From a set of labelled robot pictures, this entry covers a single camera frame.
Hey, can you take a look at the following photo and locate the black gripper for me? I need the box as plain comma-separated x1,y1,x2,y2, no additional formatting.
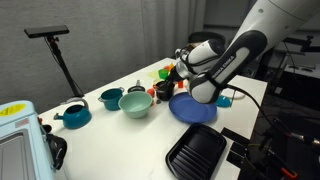
161,68,184,89

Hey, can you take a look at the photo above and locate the green plastic cup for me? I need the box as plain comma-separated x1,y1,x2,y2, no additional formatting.
158,68,170,81

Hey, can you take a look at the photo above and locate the yellow-green cutting mat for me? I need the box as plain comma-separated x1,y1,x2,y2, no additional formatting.
147,69,164,80

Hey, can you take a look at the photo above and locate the small dark teal pan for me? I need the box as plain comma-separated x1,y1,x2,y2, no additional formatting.
127,79,147,94

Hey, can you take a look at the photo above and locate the large blue plate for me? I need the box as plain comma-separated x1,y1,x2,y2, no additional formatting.
168,91,218,124

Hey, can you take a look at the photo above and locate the mint green bowl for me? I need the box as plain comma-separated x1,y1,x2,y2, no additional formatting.
117,91,154,119

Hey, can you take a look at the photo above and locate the black office chair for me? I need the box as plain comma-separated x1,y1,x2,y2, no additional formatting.
187,31,227,49

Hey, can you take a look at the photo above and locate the small white plate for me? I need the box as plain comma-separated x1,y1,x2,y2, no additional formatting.
220,87,246,100

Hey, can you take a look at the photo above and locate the black ridged tray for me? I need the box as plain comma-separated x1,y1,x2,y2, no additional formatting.
165,123,228,180

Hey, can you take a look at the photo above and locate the long black tape strip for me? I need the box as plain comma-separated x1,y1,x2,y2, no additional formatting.
220,127,250,144

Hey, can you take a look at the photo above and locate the teal toy kettle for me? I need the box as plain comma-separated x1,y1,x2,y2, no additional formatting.
53,97,93,130

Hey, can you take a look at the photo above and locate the short black tape strip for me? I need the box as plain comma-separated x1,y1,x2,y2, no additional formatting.
226,150,246,169
229,141,248,157

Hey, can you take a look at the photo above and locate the black clamp orange tip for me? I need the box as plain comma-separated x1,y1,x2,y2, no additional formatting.
246,149,299,180
259,118,288,151

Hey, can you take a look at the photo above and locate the light blue toy oven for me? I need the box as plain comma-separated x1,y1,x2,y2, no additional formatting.
0,100,56,180

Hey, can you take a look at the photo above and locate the black pot grey handle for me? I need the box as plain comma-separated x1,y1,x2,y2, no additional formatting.
154,80,176,102

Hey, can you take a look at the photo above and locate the teal two-handled pot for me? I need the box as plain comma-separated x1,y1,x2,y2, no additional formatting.
97,87,125,112

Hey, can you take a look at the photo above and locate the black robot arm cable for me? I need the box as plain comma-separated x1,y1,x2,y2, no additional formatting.
226,83,320,146

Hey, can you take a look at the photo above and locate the black camera tripod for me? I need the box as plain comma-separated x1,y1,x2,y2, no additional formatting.
44,35,85,98

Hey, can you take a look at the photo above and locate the black bundled power cord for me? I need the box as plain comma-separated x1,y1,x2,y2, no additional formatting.
41,123,68,171

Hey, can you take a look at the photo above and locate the black stereo camera bar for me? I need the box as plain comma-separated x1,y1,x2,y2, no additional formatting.
23,25,70,39

